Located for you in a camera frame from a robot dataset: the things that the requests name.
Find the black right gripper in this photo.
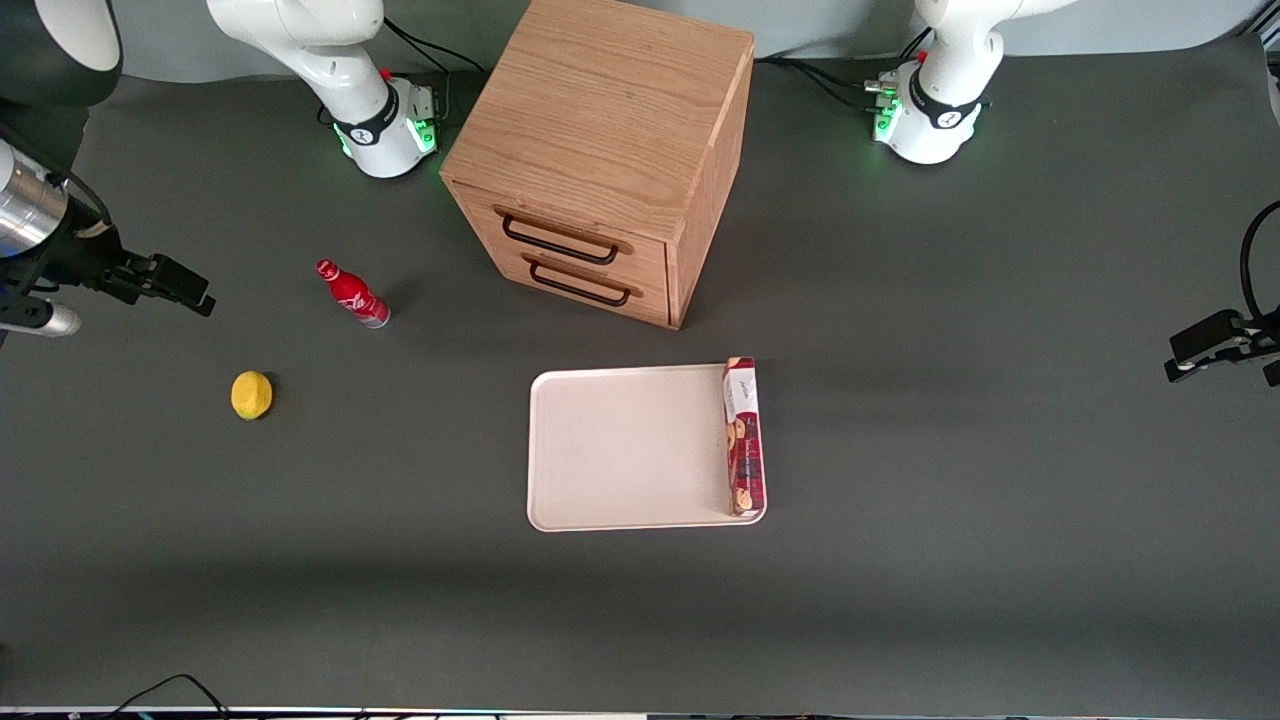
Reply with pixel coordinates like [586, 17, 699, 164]
[38, 198, 217, 318]

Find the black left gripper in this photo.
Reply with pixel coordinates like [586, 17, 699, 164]
[1164, 308, 1280, 388]

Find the red coke bottle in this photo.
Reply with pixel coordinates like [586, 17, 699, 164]
[316, 258, 392, 330]

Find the beige plastic tray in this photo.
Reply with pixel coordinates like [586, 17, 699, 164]
[527, 363, 768, 533]

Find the yellow lemon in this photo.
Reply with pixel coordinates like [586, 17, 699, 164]
[230, 370, 274, 422]

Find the silver cylindrical rod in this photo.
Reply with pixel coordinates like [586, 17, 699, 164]
[0, 300, 83, 339]

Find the wooden drawer front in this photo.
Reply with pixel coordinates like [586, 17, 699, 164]
[452, 184, 669, 291]
[484, 250, 670, 327]

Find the wooden drawer cabinet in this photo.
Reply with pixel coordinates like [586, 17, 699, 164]
[440, 0, 756, 331]

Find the red cookie box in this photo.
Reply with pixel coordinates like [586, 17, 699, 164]
[722, 356, 768, 518]

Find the black looped cable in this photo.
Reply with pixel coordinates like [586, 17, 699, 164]
[1239, 200, 1280, 323]

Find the black right arm base cable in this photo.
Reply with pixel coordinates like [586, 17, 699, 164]
[383, 16, 488, 101]

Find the black arm base cable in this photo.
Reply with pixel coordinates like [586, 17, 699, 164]
[383, 16, 488, 101]
[754, 28, 933, 113]

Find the black metal drawer handle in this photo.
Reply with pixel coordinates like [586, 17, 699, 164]
[527, 262, 634, 308]
[500, 213, 621, 267]

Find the thin black table edge cable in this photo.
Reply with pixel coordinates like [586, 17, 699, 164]
[98, 673, 233, 720]

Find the black left arm base cable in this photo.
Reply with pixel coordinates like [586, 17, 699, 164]
[754, 28, 933, 113]

